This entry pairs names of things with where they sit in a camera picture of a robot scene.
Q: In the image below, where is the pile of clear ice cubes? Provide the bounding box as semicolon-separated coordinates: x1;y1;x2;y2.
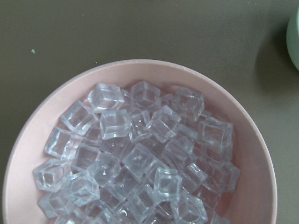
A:
33;81;240;224

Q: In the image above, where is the pink bowl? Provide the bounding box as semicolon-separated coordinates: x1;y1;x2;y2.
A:
2;59;278;224

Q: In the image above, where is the green bowl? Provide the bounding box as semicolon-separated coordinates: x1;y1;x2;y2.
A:
286;7;299;70

